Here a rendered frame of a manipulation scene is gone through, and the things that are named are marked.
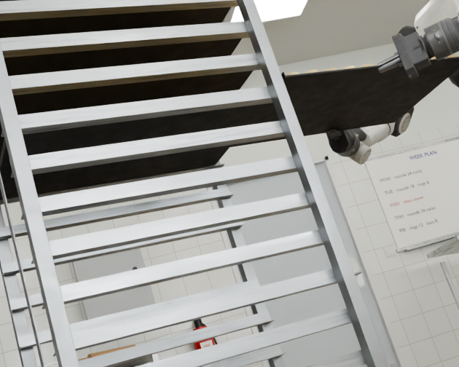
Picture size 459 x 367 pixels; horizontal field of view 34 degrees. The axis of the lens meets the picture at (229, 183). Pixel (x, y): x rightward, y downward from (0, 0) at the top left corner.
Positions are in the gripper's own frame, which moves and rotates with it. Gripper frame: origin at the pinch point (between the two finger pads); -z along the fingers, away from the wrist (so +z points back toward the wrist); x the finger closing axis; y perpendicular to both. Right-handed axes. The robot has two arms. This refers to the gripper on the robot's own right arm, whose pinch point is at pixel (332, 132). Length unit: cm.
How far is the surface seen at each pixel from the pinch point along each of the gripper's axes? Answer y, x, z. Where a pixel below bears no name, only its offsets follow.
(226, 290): -35, -40, -35
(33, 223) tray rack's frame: -41, -27, -105
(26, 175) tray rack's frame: -40, -18, -104
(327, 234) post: 1, -41, -62
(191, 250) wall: -188, 58, 310
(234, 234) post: -30.2, -25.4, -29.9
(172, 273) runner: -26, -41, -85
